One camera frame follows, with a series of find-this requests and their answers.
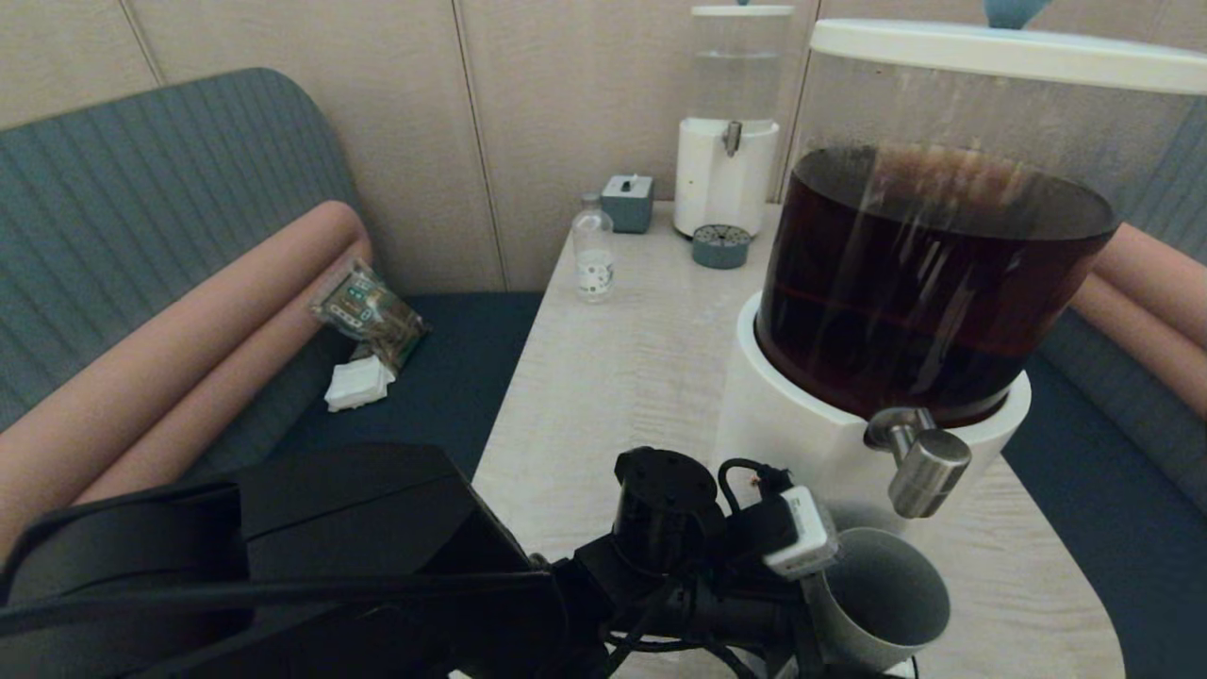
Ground grey plastic cup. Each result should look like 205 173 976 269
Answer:
809 526 952 675

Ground large dark tea dispenser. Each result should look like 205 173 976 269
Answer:
712 42 1207 534

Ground large steel dispenser tap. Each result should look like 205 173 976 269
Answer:
864 407 973 520

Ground small perforated drip tray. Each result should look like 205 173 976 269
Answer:
691 224 752 271

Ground clear plastic bottle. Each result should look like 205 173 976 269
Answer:
572 193 617 304

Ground dark blue seat cushion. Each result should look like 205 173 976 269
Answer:
1000 354 1207 679
203 294 548 484

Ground small clear water dispenser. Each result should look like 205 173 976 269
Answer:
673 14 796 240

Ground grey-blue square box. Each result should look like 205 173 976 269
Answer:
601 174 655 234

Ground white folded napkins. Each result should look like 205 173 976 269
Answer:
323 356 397 414

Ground pink bolster cushion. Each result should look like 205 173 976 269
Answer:
1070 273 1207 421
74 240 373 505
1089 222 1207 355
0 201 371 562

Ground clear snack packet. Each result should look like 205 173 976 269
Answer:
309 261 430 373

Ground small white dispenser lid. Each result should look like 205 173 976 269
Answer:
691 0 796 19

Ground large white dispenser lid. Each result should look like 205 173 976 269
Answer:
811 0 1207 95

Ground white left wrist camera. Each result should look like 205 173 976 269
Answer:
762 486 841 582

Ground black braided cable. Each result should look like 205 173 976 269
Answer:
603 580 760 679

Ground black camera cable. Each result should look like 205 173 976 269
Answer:
719 457 795 515

